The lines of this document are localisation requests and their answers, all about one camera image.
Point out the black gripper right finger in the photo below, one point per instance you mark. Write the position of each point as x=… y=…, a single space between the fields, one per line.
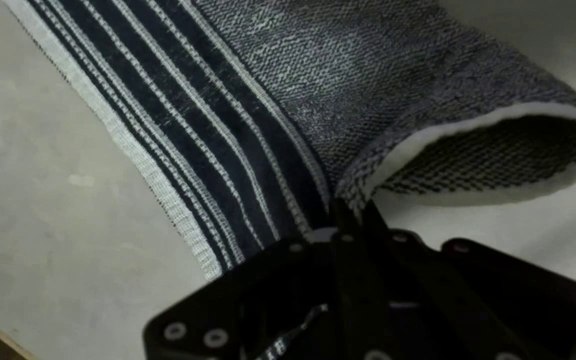
x=488 y=301

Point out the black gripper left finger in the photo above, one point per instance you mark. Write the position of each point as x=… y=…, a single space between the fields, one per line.
x=269 y=301

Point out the gray striped towel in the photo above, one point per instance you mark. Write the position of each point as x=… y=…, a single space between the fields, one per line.
x=341 y=81

